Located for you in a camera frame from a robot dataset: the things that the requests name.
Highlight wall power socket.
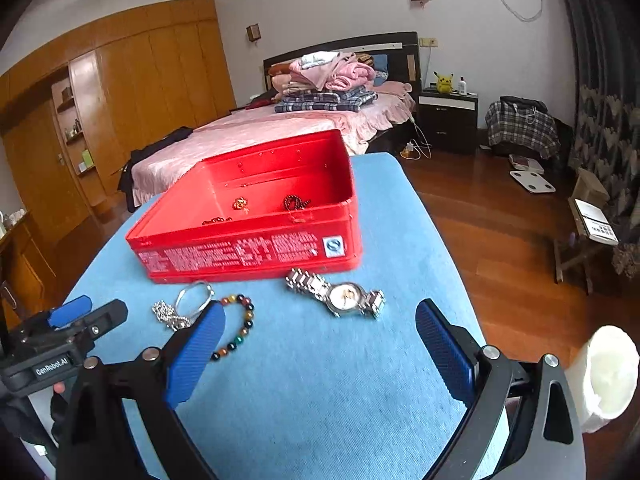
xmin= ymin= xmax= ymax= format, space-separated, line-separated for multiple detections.
xmin=419 ymin=37 xmax=438 ymax=49

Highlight white bottle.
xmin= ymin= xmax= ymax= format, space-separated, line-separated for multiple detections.
xmin=458 ymin=77 xmax=468 ymax=96

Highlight red metal tin box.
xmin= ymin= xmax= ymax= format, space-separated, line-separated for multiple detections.
xmin=126 ymin=130 xmax=363 ymax=284

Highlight silver bangle bracelet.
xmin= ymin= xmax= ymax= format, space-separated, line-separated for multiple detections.
xmin=172 ymin=279 xmax=216 ymax=322

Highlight patterned dark curtain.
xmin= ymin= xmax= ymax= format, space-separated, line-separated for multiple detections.
xmin=564 ymin=0 xmax=639 ymax=278

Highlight black nightstand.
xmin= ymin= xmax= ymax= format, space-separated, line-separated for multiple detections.
xmin=418 ymin=89 xmax=478 ymax=154

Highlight pile of folded clothes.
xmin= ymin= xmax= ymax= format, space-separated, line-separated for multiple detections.
xmin=267 ymin=51 xmax=378 ymax=113

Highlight multicolour beaded bracelet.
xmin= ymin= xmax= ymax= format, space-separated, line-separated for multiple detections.
xmin=209 ymin=292 xmax=256 ymax=363

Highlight plaid bag on chair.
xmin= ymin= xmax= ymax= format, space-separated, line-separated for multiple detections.
xmin=485 ymin=96 xmax=561 ymax=159

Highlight white bathroom scale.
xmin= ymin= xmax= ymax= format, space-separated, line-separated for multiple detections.
xmin=510 ymin=170 xmax=555 ymax=194

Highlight white paper roll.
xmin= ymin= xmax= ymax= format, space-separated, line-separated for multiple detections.
xmin=565 ymin=325 xmax=639 ymax=434

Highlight blue table cloth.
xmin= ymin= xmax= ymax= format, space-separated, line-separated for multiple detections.
xmin=27 ymin=152 xmax=511 ymax=480

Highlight yellow pikachu toy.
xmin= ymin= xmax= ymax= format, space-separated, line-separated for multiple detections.
xmin=434 ymin=72 xmax=454 ymax=94

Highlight white box on stool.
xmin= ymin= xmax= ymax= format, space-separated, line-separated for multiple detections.
xmin=574 ymin=198 xmax=618 ymax=246

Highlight gold ornate pendant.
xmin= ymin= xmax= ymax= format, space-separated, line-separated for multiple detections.
xmin=232 ymin=196 xmax=248 ymax=214

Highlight wooden wardrobe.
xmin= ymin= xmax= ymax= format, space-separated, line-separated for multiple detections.
xmin=1 ymin=0 xmax=235 ymax=311

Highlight bed with pink cover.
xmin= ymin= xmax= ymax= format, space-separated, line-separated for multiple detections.
xmin=118 ymin=32 xmax=421 ymax=211

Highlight dark beaded bracelet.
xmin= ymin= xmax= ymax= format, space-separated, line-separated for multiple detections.
xmin=282 ymin=193 xmax=313 ymax=213

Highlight small wooden stool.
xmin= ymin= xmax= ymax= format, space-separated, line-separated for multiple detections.
xmin=552 ymin=167 xmax=622 ymax=296

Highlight black clothing on bed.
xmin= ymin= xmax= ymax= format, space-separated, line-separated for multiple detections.
xmin=117 ymin=124 xmax=196 ymax=214

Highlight silver wristwatch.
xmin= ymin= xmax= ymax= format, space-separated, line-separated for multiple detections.
xmin=284 ymin=268 xmax=385 ymax=318

